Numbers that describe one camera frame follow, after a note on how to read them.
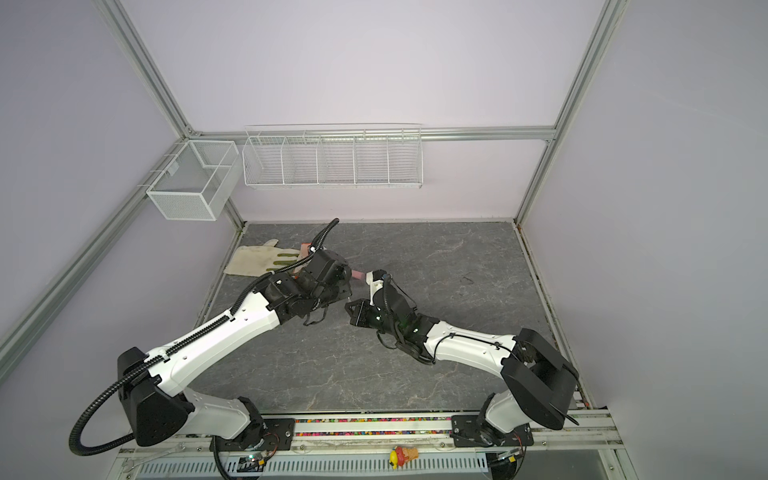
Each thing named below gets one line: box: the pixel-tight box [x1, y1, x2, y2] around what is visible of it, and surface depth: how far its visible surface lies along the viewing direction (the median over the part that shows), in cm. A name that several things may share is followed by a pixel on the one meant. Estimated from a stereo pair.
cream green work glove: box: [224, 239, 301, 277], surface depth 111 cm
